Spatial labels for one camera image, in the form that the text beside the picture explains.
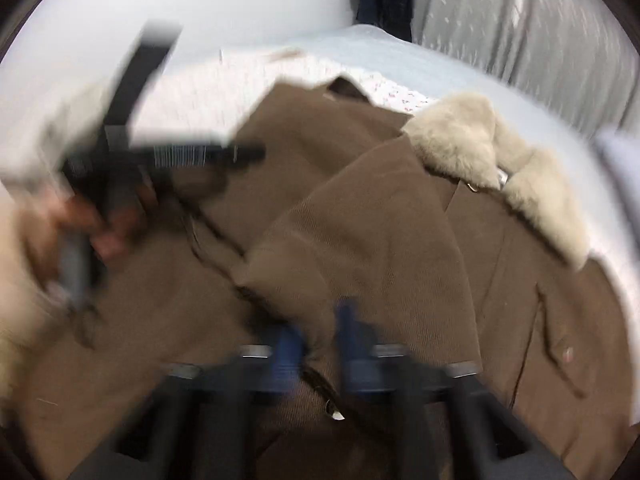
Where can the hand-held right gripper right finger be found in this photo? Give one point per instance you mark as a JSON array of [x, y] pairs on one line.
[[356, 360]]

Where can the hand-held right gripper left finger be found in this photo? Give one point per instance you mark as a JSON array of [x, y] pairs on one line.
[[284, 360]]

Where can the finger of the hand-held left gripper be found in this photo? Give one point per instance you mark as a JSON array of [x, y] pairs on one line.
[[145, 75], [200, 155]]

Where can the brown coat with fur collar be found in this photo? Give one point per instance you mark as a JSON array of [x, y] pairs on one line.
[[375, 240]]

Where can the person's left forearm cream sleeve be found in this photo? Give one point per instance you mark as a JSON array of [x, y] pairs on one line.
[[22, 310]]

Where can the person's left hand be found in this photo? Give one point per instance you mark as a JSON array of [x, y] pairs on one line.
[[72, 220]]

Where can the cherry print cloth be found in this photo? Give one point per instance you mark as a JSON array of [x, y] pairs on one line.
[[210, 90]]

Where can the grey star pattern curtain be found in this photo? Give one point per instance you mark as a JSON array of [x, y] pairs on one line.
[[540, 35]]

